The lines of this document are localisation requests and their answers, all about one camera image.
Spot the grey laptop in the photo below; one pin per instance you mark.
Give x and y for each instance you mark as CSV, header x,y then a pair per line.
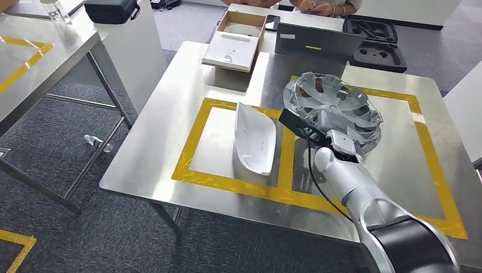
x,y
316,41

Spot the black power adapter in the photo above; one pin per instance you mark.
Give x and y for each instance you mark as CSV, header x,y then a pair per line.
x,y
165,3

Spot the person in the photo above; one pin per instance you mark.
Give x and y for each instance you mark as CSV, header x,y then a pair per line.
x,y
324,6
252,2

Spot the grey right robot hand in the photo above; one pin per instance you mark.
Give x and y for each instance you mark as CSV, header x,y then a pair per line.
x,y
327,120

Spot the black foam case tray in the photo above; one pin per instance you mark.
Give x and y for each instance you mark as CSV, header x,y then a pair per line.
x,y
376,56

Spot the clear plastic bottle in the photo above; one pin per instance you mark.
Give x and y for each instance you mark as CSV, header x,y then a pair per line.
x,y
98,142
54,11

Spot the black carry case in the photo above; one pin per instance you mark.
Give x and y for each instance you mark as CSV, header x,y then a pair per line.
x,y
109,11

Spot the black smartphone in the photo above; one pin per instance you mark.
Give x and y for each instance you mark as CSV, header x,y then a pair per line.
x,y
272,22

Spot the white crumpled paper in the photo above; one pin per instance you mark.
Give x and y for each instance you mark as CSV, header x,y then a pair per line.
x,y
256,139

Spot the silver plastic wheel hubcap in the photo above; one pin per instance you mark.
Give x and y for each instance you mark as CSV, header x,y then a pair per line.
x,y
331,98

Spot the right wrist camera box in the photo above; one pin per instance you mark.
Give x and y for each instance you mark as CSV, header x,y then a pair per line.
x,y
295,121

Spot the open cardboard box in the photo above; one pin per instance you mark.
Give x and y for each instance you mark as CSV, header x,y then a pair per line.
x,y
233,52

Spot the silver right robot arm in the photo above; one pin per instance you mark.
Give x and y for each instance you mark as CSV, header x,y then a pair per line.
x,y
361,188

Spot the white round part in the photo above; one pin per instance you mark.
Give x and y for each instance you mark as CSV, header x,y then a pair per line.
x,y
244,29

